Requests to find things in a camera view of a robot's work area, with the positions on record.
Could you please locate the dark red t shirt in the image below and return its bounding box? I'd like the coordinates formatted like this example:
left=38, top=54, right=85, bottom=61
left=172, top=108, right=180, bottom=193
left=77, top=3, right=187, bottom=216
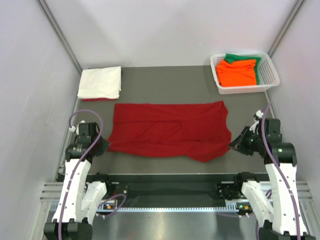
left=107, top=101, right=232, bottom=163

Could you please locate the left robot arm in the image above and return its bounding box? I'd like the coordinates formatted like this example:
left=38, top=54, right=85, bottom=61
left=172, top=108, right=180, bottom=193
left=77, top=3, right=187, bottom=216
left=43, top=121, right=114, bottom=240

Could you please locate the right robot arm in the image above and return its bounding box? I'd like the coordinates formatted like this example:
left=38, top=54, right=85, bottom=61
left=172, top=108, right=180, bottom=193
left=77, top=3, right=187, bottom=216
left=217, top=118, right=315, bottom=240

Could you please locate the folded red t shirt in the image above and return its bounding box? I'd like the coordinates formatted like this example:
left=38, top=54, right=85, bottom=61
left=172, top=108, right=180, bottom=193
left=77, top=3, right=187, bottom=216
left=82, top=98, right=117, bottom=102

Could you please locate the folded white t shirt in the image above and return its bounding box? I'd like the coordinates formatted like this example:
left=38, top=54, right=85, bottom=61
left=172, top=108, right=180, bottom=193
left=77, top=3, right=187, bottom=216
left=77, top=66, right=122, bottom=100

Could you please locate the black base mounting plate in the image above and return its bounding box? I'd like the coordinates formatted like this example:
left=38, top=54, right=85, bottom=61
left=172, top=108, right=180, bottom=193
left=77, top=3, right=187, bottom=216
left=84, top=173, right=264, bottom=207

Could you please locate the white plastic basket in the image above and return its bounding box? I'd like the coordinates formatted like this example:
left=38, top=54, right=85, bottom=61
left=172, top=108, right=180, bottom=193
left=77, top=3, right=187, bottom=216
left=210, top=52, right=280, bottom=95

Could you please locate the orange t shirt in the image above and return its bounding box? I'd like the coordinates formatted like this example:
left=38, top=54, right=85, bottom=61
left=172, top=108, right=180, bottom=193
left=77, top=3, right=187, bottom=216
left=215, top=59, right=257, bottom=88

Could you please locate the green t shirt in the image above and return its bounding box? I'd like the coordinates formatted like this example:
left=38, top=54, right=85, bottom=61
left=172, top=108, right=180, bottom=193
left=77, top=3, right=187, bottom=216
left=224, top=53, right=261, bottom=85

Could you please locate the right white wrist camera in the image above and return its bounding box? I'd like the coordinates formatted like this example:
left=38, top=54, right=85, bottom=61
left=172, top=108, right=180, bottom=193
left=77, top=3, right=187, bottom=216
left=249, top=110, right=264, bottom=135

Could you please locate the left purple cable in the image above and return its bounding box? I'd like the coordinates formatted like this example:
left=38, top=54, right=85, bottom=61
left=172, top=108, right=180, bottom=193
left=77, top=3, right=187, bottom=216
left=57, top=109, right=127, bottom=240

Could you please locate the grey slotted cable duct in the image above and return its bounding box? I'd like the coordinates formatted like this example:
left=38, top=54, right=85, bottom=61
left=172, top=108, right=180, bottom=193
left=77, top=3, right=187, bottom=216
left=49, top=201, right=254, bottom=213

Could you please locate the aluminium frame rail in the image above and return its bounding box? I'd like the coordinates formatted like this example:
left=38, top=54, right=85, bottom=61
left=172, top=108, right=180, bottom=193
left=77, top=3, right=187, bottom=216
left=40, top=181, right=313, bottom=202

